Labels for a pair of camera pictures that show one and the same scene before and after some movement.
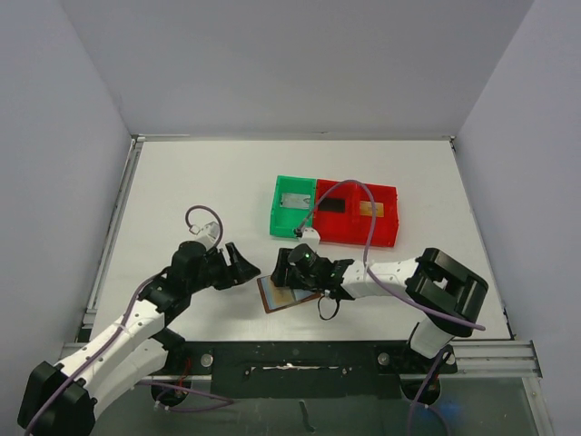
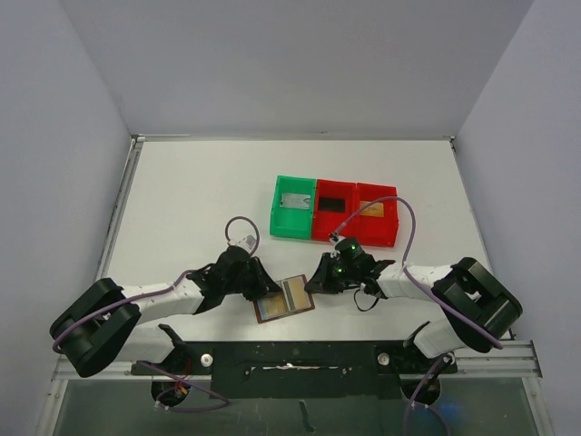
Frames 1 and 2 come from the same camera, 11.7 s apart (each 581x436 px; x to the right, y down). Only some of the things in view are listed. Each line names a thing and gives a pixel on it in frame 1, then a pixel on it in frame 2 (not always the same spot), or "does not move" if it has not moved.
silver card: (299, 201) does not move
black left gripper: (225, 265) -> (250, 278)
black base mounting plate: (305, 370) does not move
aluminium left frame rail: (87, 322) does not move
